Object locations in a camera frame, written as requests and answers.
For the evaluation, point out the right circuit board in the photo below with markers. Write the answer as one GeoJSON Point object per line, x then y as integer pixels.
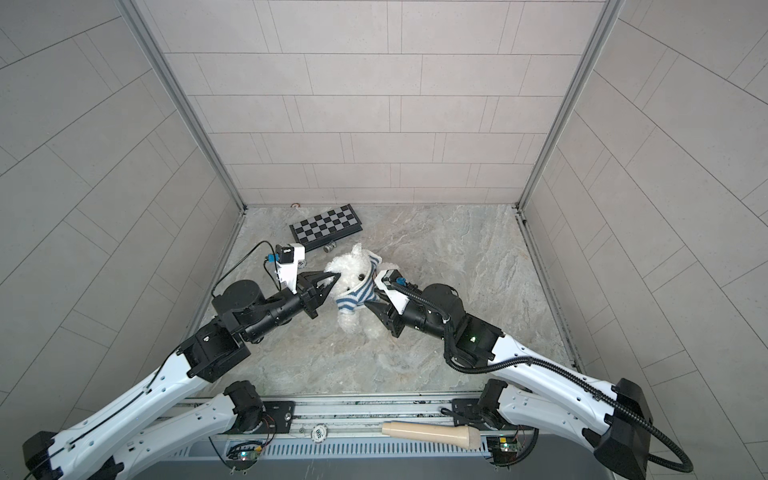
{"type": "Point", "coordinates": [503, 451]}

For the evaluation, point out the circuit board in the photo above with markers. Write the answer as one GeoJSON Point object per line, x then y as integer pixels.
{"type": "Point", "coordinates": [503, 451]}
{"type": "Point", "coordinates": [245, 455]}

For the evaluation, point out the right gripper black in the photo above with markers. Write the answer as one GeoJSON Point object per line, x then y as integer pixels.
{"type": "Point", "coordinates": [394, 323]}

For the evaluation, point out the left circuit board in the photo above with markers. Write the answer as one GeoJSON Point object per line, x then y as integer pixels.
{"type": "Point", "coordinates": [245, 455]}

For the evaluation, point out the black white chessboard box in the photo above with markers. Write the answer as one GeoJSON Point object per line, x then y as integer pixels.
{"type": "Point", "coordinates": [327, 227]}

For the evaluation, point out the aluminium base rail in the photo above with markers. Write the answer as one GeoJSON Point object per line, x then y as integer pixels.
{"type": "Point", "coordinates": [359, 415]}

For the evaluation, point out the white teddy bear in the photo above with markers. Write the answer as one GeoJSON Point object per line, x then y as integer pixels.
{"type": "Point", "coordinates": [362, 321]}

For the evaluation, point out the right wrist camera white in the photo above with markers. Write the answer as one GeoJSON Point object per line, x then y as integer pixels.
{"type": "Point", "coordinates": [390, 283]}

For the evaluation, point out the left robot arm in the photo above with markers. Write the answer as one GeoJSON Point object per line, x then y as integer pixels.
{"type": "Point", "coordinates": [124, 437]}

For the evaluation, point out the beige wooden handle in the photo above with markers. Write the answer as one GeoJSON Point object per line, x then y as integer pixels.
{"type": "Point", "coordinates": [465, 437]}

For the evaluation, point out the blue white striped sweater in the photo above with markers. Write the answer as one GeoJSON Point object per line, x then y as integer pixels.
{"type": "Point", "coordinates": [358, 271]}

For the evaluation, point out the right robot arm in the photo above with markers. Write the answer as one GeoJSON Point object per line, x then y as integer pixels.
{"type": "Point", "coordinates": [527, 388]}

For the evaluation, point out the poker chip on rail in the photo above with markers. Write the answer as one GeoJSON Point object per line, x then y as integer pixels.
{"type": "Point", "coordinates": [319, 433]}

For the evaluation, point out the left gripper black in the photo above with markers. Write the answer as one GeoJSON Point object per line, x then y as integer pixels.
{"type": "Point", "coordinates": [305, 299]}

